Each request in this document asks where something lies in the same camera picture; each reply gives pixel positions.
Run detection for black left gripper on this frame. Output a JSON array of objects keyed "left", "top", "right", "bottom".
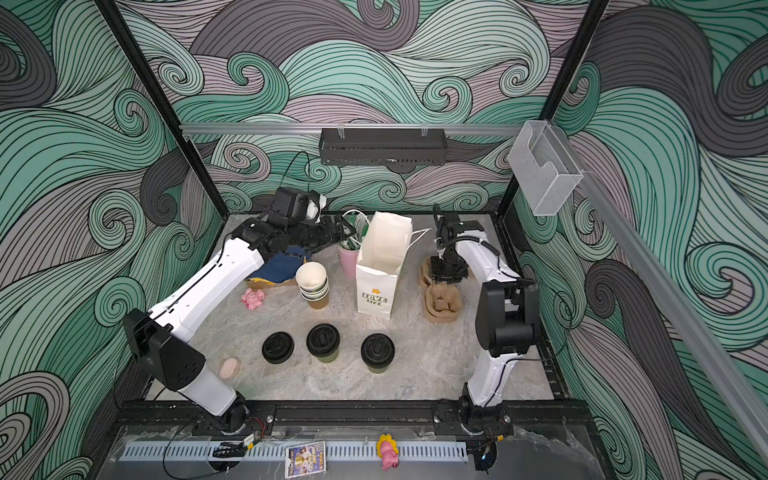
[{"left": 287, "top": 214, "right": 356, "bottom": 253}]

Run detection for single brown pulp carrier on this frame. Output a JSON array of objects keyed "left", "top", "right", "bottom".
[{"left": 419, "top": 257, "right": 433, "bottom": 288}]

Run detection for white paper takeout bag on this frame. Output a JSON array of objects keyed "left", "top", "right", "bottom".
[{"left": 356, "top": 212, "right": 429, "bottom": 319}]

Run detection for black coffee cup lid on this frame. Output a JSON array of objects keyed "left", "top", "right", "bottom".
[{"left": 306, "top": 323, "right": 341, "bottom": 356}]

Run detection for green paper coffee cup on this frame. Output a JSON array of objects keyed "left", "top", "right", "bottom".
[{"left": 315, "top": 349, "right": 339, "bottom": 364}]

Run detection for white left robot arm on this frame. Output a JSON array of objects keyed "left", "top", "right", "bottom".
[{"left": 122, "top": 187, "right": 353, "bottom": 431}]

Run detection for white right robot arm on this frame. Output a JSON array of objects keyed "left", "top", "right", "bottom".
[{"left": 426, "top": 204, "right": 540, "bottom": 408}]

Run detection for brown pulp cup carrier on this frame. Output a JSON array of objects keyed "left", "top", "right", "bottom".
[{"left": 423, "top": 282, "right": 463, "bottom": 324}]

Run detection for dark blue napkin stack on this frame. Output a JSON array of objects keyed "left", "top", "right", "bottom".
[{"left": 247, "top": 246, "right": 311, "bottom": 284}]

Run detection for pink cup holder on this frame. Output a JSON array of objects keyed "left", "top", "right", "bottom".
[{"left": 338, "top": 246, "right": 359, "bottom": 279}]

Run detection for stack of paper cups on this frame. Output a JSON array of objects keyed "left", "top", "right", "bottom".
[{"left": 295, "top": 262, "right": 329, "bottom": 310}]

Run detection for green white wrapped straws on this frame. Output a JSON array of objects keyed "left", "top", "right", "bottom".
[{"left": 340, "top": 209, "right": 370, "bottom": 251}]

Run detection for small pink pig toy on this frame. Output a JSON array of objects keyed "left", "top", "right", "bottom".
[{"left": 241, "top": 288, "right": 265, "bottom": 310}]

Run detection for stack of black lids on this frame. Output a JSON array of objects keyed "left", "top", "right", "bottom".
[{"left": 261, "top": 331, "right": 295, "bottom": 365}]

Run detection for pink earbud case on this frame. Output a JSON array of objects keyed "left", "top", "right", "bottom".
[{"left": 219, "top": 357, "right": 241, "bottom": 381}]

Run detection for pink figurine toy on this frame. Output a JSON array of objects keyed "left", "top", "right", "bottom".
[{"left": 376, "top": 434, "right": 400, "bottom": 471}]

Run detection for colourful picture card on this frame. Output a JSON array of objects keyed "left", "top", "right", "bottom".
[{"left": 284, "top": 441, "right": 327, "bottom": 479}]

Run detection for black wall shelf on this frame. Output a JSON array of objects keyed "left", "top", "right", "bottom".
[{"left": 318, "top": 127, "right": 448, "bottom": 166}]

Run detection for clear plastic wall holder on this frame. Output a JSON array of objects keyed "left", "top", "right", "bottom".
[{"left": 507, "top": 120, "right": 583, "bottom": 217}]

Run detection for white slotted cable duct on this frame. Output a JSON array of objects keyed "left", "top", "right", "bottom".
[{"left": 116, "top": 440, "right": 469, "bottom": 464}]

